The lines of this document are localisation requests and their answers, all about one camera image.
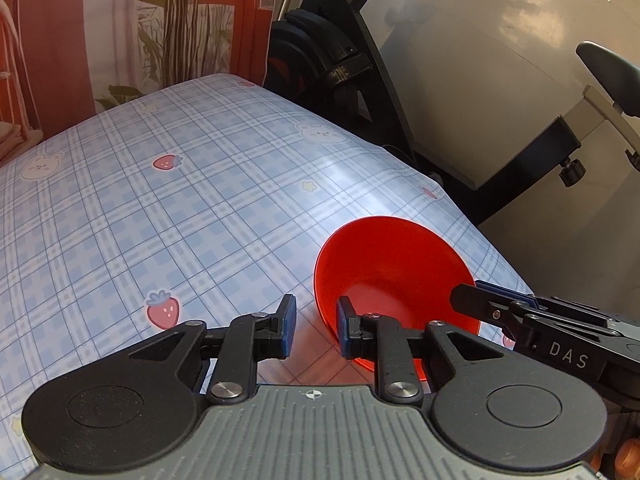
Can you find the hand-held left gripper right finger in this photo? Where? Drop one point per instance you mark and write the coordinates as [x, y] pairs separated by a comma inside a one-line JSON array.
[[343, 327]]

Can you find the red bowl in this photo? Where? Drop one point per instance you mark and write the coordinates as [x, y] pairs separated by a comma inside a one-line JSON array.
[[390, 260]]

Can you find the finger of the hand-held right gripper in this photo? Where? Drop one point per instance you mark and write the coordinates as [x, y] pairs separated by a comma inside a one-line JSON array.
[[520, 296], [482, 304]]

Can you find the blue plaid tablecloth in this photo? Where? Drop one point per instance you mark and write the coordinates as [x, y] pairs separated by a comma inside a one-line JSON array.
[[150, 210]]

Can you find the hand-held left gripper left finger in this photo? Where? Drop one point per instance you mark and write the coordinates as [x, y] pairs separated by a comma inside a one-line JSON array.
[[286, 327]]

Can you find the printed backdrop cloth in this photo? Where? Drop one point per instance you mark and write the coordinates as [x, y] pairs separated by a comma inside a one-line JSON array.
[[60, 35]]

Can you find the black exercise bike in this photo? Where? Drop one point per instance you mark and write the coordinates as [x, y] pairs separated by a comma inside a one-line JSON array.
[[335, 55]]

